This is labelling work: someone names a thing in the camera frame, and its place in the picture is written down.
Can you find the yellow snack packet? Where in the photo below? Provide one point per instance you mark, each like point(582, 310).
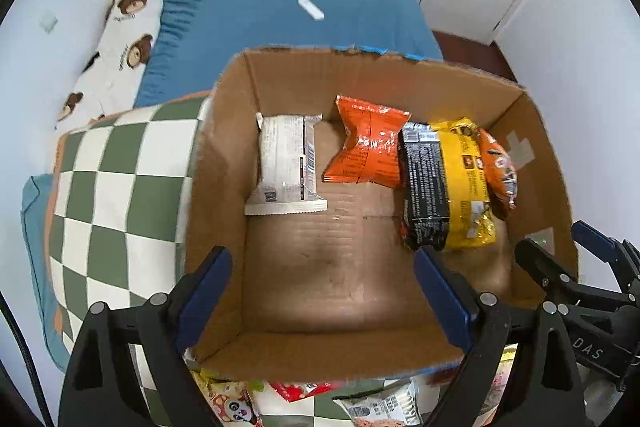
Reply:
point(465, 177)

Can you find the grey white snack packet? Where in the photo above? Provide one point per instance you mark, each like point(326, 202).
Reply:
point(380, 409)

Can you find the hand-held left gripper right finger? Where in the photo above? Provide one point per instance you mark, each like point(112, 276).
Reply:
point(440, 292)

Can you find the green white checkered blanket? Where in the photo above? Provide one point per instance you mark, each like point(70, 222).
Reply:
point(115, 187)

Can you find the white remote control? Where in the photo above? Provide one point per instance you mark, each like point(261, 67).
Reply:
point(310, 8)

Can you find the blue bed sheet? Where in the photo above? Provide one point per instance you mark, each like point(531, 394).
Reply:
point(280, 22)

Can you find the panda print snack packet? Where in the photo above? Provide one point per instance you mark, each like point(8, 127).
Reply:
point(230, 407)

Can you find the pink snack packet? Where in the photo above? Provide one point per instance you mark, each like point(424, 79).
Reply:
point(502, 382)

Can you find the blue quilt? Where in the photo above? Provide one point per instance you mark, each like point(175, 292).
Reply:
point(37, 232)

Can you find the cardboard box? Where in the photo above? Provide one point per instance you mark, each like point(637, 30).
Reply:
point(300, 267)

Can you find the white wall switch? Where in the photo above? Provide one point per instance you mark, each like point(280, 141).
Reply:
point(48, 22)

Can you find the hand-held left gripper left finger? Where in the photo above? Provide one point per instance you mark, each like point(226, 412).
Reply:
point(205, 292)

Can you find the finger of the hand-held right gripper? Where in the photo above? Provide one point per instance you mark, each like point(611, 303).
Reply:
point(540, 264)
point(592, 237)

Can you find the orange brown snack packet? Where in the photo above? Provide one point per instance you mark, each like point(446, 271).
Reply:
point(500, 167)

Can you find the red snack packet white print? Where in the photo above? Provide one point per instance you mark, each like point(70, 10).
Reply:
point(300, 391)

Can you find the bear print pillow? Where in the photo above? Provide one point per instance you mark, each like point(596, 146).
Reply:
point(125, 42)

